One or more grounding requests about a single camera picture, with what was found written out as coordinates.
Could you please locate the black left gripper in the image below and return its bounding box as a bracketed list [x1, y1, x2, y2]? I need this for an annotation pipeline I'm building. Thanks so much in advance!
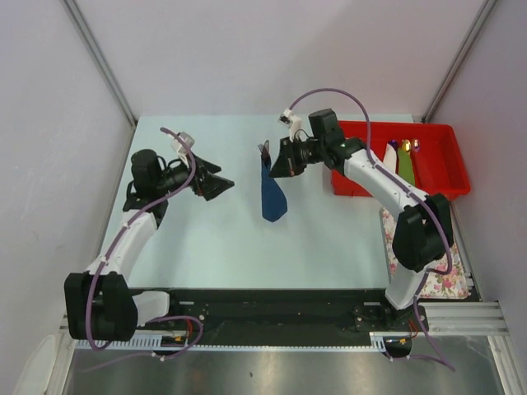
[156, 151, 233, 201]

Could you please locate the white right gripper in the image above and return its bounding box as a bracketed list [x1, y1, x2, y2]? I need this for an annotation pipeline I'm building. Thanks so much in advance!
[268, 136, 325, 179]

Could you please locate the purple iridescent fork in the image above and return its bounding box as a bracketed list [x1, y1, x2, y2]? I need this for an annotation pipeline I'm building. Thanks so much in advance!
[258, 140, 271, 165]

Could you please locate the dark blue paper napkin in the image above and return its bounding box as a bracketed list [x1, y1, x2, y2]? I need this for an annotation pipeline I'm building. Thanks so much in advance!
[260, 152, 288, 222]

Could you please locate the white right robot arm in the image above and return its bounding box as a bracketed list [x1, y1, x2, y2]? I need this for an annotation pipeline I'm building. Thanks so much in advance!
[269, 109, 454, 330]

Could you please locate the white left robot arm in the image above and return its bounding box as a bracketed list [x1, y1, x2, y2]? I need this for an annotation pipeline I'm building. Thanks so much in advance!
[64, 149, 235, 350]

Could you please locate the white napkin roll with utensil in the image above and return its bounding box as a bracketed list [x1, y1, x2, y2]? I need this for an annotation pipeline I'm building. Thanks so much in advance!
[383, 140, 399, 173]

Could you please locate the green napkin roll with spoon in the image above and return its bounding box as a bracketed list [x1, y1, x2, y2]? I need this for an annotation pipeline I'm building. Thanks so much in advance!
[397, 139, 416, 186]

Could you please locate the red napkin roll with spoon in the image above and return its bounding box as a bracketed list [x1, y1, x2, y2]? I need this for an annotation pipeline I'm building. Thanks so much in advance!
[411, 138, 430, 189]

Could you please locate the red plastic bin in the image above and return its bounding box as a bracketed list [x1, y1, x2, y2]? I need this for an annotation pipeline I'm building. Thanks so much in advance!
[329, 119, 472, 202]

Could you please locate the floral cloth mat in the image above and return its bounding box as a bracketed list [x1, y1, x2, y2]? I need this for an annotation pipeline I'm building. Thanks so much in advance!
[380, 208, 473, 300]

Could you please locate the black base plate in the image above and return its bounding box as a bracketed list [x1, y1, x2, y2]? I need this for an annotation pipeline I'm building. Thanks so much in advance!
[145, 288, 419, 348]

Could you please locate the white slotted cable duct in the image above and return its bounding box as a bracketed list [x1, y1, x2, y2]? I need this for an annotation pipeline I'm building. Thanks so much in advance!
[76, 333, 388, 353]

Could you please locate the left aluminium frame post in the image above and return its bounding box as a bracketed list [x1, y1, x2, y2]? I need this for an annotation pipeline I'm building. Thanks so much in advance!
[61, 0, 138, 129]

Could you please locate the aluminium frame post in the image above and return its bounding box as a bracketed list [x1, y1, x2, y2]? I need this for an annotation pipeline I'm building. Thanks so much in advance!
[420, 0, 501, 123]
[61, 0, 138, 129]

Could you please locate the aluminium front rail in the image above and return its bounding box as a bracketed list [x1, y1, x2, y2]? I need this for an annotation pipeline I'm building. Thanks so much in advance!
[59, 300, 510, 335]

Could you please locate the right aluminium frame post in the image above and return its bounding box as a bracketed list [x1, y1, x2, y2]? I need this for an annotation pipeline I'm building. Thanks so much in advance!
[420, 0, 501, 123]

